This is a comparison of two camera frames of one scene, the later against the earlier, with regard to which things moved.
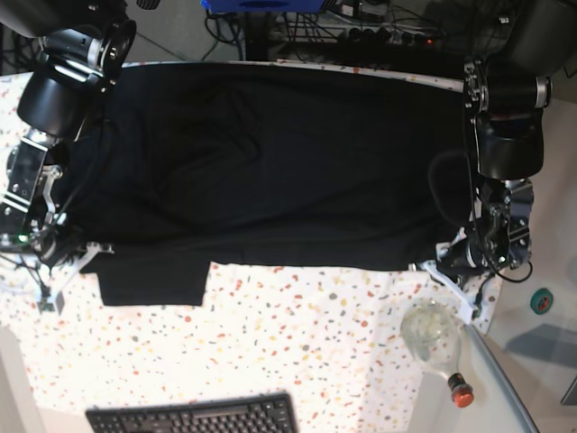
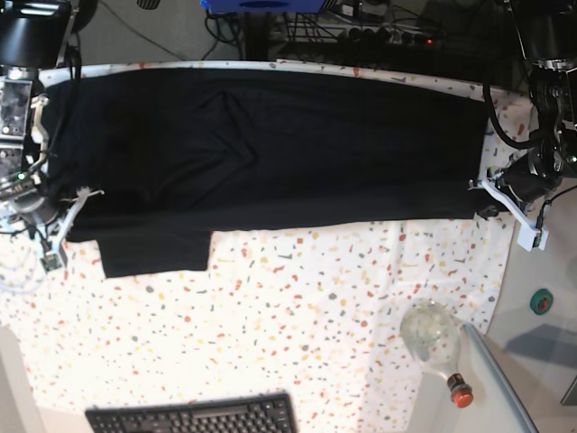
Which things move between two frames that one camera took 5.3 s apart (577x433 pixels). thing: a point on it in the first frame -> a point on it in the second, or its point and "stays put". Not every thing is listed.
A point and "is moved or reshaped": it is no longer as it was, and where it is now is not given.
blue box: (261, 5) stays put
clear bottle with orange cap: (433, 332) stays put
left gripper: (63, 254) -> (50, 211)
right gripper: (460, 266) -> (528, 177)
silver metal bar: (505, 382) stays put
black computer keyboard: (271, 413) stays put
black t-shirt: (270, 164) is moved or reshaped
